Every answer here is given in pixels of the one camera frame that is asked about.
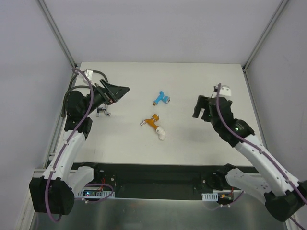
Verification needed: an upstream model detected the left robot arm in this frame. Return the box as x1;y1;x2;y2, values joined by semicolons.
29;80;130;215

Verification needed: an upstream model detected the white elbow pipe fitting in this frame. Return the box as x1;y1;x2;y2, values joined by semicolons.
155;126;166;140

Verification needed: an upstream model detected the orange water faucet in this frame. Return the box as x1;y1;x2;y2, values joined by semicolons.
140;114;159;129

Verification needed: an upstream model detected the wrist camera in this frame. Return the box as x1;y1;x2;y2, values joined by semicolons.
213;85;232;100
84;69;94;80

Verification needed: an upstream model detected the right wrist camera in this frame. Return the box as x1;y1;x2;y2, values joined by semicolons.
213;85;232;100

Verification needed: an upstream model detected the chrome faucet on hose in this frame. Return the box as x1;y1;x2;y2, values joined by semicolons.
96;105;111;117

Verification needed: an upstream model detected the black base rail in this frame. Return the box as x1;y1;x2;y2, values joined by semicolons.
72;162;231;200

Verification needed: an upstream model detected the blue water faucet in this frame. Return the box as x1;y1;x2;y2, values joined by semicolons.
153;91;170;106

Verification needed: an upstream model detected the grey flexible hose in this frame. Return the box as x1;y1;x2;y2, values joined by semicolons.
61;69;108;117

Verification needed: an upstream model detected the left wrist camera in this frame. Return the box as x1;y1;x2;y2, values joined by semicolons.
84;69;94;80

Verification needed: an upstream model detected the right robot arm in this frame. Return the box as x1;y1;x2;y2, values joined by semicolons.
192;95;307;222

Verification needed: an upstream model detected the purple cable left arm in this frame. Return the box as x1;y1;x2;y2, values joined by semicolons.
45;68;115;223

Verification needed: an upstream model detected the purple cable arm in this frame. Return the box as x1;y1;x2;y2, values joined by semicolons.
45;68;115;223
214;83;307;230

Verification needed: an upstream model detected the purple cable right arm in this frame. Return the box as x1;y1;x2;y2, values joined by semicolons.
214;83;307;230

